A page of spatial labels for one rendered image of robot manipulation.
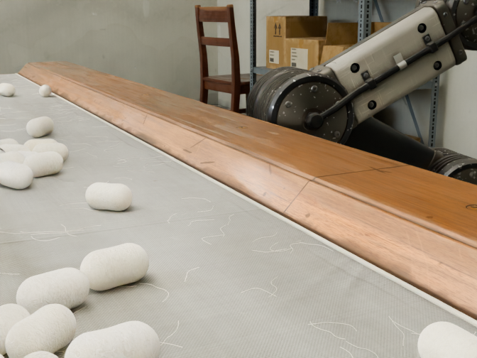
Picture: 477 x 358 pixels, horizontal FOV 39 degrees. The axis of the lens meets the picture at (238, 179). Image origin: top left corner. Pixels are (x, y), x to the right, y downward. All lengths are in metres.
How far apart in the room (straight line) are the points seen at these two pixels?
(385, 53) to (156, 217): 0.58
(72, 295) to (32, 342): 0.05
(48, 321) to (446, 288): 0.19
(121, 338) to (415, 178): 0.28
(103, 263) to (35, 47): 4.81
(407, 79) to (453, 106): 2.18
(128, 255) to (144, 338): 0.09
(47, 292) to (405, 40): 0.76
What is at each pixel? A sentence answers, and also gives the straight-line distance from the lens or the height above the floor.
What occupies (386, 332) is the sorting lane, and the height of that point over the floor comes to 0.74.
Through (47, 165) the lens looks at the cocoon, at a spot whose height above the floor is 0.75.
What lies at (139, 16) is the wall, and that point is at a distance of 5.29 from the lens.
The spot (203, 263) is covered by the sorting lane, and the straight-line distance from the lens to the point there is 0.39.
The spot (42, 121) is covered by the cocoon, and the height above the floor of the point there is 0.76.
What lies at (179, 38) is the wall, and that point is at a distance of 5.39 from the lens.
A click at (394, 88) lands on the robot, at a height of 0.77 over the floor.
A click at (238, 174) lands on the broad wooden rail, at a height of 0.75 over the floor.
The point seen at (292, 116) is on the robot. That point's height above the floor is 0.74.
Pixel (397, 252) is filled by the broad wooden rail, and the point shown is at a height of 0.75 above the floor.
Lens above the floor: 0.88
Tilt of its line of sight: 14 degrees down
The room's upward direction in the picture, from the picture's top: straight up
